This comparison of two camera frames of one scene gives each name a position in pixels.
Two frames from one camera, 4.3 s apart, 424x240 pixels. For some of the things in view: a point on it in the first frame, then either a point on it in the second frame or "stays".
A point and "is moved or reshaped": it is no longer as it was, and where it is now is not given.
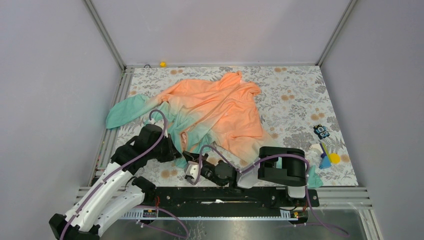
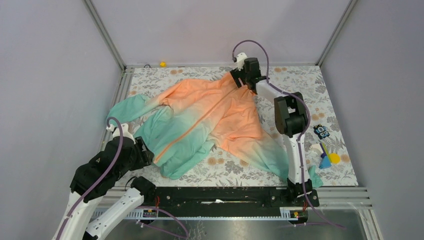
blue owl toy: (321, 131) stays
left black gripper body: (163, 152) → (144, 159)
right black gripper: (190, 156) → (236, 74)
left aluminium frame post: (106, 35) stays
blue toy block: (325, 163) stays
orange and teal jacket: (221, 115) is moved or reshaped
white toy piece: (317, 146) stays
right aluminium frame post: (336, 32) stays
